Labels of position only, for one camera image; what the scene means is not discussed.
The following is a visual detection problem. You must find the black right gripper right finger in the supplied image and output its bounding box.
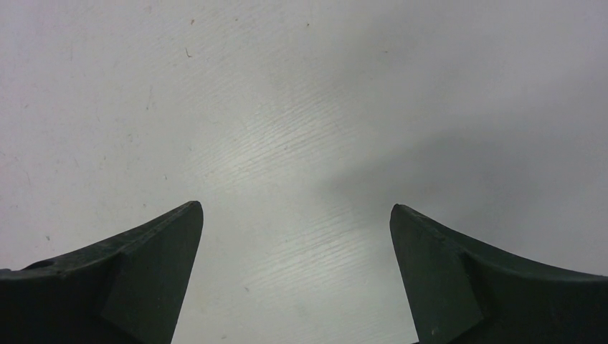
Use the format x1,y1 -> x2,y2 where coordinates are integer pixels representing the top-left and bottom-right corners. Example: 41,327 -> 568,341
389,204 -> 607,343

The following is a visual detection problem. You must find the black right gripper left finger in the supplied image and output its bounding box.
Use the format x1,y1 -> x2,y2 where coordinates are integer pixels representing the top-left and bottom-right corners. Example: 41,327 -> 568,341
1,201 -> 204,343

